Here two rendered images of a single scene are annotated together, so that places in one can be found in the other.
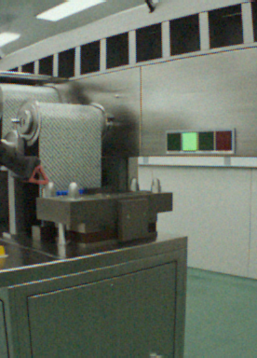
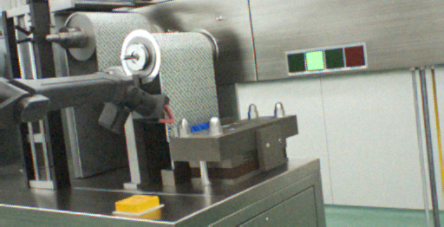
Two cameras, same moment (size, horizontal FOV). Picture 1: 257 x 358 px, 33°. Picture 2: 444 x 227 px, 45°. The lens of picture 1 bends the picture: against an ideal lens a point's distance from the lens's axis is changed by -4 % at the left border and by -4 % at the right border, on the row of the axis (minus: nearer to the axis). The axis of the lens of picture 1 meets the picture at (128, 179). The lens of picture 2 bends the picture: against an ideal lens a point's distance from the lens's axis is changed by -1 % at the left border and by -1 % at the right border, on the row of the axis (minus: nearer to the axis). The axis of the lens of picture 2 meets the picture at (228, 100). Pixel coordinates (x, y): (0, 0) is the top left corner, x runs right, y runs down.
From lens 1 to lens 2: 0.39 m
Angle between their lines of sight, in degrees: 10
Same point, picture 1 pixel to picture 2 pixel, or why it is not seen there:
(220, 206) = not seen: hidden behind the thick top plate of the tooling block
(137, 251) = (283, 178)
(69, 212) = (218, 147)
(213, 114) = (340, 29)
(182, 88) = (300, 5)
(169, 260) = (308, 185)
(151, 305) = not seen: outside the picture
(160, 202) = (288, 126)
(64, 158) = (185, 92)
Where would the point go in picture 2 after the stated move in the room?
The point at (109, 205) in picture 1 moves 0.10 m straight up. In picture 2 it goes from (249, 135) to (244, 98)
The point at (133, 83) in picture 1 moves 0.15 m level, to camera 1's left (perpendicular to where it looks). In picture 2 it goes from (239, 3) to (191, 8)
